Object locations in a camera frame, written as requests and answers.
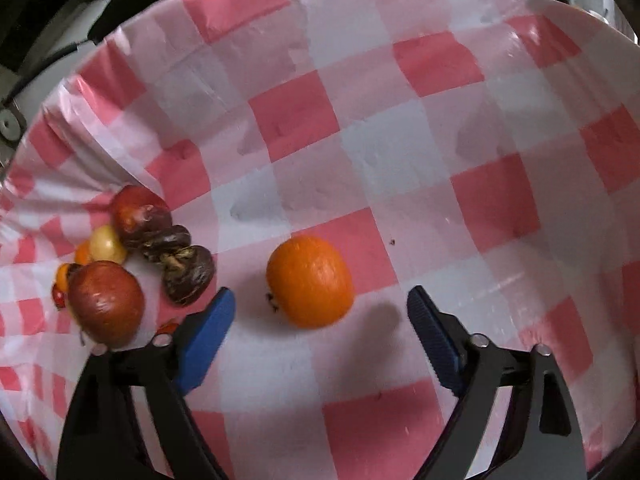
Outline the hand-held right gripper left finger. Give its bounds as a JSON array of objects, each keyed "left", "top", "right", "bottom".
[{"left": 56, "top": 287, "right": 237, "bottom": 480}]

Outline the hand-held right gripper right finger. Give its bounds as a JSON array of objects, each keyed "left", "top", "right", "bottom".
[{"left": 406, "top": 285, "right": 588, "bottom": 480}]

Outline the dark water chestnut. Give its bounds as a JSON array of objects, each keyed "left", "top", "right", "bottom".
[
  {"left": 140, "top": 225, "right": 193, "bottom": 264},
  {"left": 161, "top": 246, "right": 217, "bottom": 307}
]

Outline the large orange pumpkin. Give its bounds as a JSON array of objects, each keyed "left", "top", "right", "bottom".
[{"left": 67, "top": 261, "right": 146, "bottom": 350}]

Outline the orange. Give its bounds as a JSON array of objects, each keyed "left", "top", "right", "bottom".
[{"left": 266, "top": 236, "right": 355, "bottom": 330}]

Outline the yellow round fruit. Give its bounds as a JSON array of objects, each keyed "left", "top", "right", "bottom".
[{"left": 90, "top": 225, "right": 128, "bottom": 265}]

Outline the dark red apple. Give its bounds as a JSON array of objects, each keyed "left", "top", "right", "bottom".
[{"left": 110, "top": 185, "right": 173, "bottom": 248}]

